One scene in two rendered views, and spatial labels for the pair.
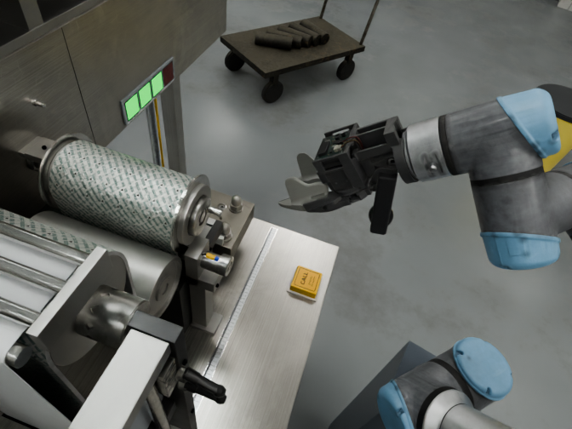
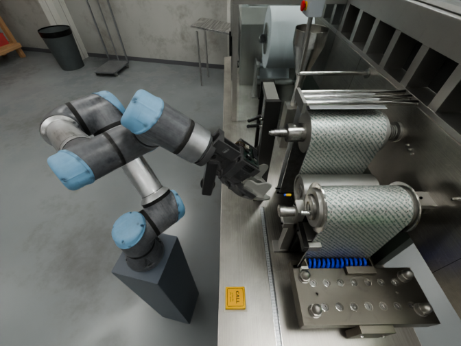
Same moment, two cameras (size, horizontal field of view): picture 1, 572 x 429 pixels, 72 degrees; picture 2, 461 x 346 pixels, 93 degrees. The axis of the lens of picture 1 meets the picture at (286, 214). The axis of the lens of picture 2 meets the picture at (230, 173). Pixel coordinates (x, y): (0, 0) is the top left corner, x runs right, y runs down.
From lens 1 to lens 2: 0.77 m
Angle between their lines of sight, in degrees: 83
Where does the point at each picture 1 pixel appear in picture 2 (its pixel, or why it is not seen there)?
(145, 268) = (309, 178)
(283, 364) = (230, 240)
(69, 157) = (396, 189)
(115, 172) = (366, 189)
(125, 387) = (269, 91)
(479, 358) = (131, 226)
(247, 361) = (249, 235)
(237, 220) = (304, 296)
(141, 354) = (272, 96)
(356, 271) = not seen: outside the picture
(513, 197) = not seen: hidden behind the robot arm
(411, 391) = (171, 203)
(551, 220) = not seen: hidden behind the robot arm
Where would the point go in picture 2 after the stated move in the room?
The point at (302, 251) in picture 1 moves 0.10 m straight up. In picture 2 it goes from (247, 331) to (248, 327)
